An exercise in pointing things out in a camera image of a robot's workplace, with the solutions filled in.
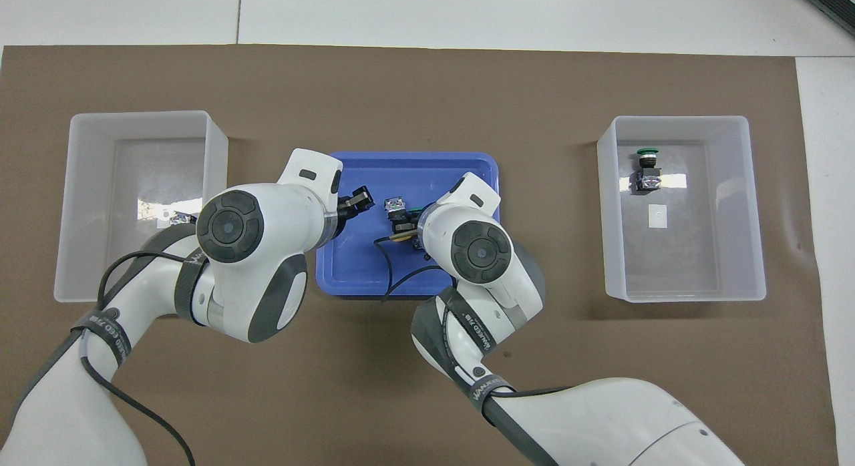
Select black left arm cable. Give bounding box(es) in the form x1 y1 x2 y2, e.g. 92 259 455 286
80 251 198 466

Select brown paper mat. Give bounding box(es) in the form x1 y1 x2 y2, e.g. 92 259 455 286
0 44 840 466

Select black finned metal device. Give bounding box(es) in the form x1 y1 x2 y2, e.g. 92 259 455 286
800 0 855 21

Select blue plastic tray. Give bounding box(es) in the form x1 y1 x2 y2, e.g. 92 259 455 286
315 151 503 298

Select translucent white plastic box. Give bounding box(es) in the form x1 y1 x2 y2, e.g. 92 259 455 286
596 115 767 303
53 110 229 304

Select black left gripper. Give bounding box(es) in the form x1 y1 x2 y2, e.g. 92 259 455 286
333 185 374 236

